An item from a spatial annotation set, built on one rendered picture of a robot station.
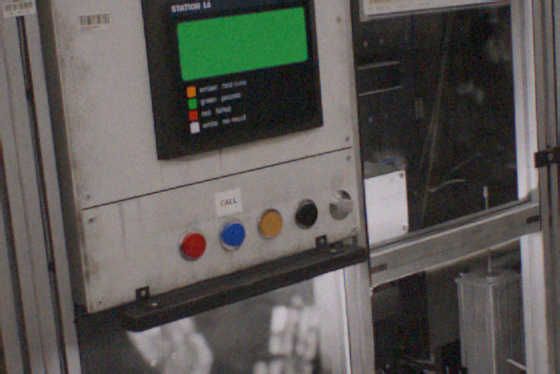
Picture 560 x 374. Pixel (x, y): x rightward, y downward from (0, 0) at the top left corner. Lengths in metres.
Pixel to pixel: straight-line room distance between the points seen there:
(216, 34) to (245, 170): 0.18
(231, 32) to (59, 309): 0.38
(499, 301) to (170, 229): 0.86
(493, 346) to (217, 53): 0.93
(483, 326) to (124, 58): 1.00
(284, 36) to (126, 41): 0.21
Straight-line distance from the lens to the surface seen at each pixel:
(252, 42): 1.45
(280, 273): 1.49
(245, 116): 1.45
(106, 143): 1.37
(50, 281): 1.37
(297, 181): 1.54
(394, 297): 1.97
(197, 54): 1.41
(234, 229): 1.47
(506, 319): 2.17
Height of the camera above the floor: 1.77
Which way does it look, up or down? 12 degrees down
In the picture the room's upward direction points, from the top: 5 degrees counter-clockwise
